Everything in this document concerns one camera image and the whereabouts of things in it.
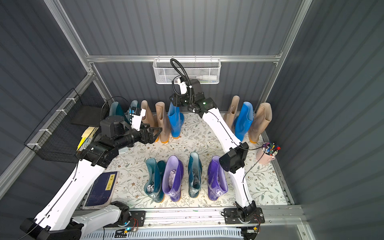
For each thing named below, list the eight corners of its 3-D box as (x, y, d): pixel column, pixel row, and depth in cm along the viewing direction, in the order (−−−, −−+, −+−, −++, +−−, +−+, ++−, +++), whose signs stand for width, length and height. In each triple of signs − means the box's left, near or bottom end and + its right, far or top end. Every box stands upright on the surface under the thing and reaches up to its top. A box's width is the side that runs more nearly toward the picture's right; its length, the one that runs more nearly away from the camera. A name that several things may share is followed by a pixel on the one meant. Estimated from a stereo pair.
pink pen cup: (253, 163, 95) (260, 151, 84) (258, 151, 100) (266, 139, 89) (266, 170, 92) (277, 159, 80) (271, 158, 97) (281, 145, 86)
